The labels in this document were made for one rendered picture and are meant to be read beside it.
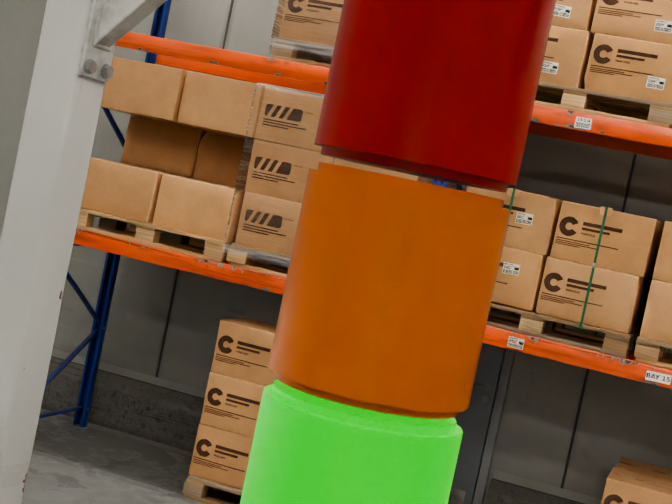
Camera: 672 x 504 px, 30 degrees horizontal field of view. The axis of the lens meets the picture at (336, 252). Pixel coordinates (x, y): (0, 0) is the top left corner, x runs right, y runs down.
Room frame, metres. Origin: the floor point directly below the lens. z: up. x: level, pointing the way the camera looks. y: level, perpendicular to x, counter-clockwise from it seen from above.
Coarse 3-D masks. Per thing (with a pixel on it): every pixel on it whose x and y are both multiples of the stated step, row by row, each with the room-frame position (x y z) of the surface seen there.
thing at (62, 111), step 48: (48, 0) 2.79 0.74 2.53; (48, 48) 2.78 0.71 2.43; (48, 96) 2.77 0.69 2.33; (96, 96) 2.83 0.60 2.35; (48, 144) 2.77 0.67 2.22; (48, 192) 2.76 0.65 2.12; (0, 240) 2.80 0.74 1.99; (48, 240) 2.77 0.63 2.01; (0, 288) 2.79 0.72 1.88; (48, 288) 2.80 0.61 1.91; (0, 336) 2.78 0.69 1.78; (48, 336) 2.83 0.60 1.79; (0, 384) 2.77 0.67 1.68; (0, 432) 2.76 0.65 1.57; (0, 480) 2.76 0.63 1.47
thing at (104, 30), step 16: (96, 0) 2.76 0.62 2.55; (112, 0) 2.77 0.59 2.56; (128, 0) 2.75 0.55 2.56; (144, 0) 2.73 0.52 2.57; (160, 0) 2.76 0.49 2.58; (96, 16) 2.77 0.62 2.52; (112, 16) 2.76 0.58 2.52; (128, 16) 2.75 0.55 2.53; (144, 16) 2.79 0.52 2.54; (96, 32) 2.77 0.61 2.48; (112, 32) 2.77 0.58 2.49; (96, 48) 2.79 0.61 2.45; (112, 48) 2.84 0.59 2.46; (96, 64) 2.78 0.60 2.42
